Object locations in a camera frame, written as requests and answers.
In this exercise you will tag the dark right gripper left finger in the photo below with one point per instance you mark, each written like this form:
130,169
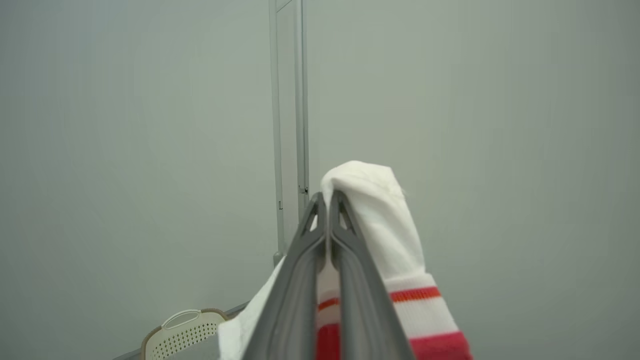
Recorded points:
295,300

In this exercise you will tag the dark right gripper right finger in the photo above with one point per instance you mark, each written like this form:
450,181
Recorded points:
365,300

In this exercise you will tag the red basketball jersey white sleeves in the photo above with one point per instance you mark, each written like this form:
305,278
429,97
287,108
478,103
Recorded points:
385,230

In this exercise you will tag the cream perforated laundry basket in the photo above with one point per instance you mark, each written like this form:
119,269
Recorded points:
185,335

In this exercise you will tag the aluminium wall partition post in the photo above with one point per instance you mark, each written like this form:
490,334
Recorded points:
300,100

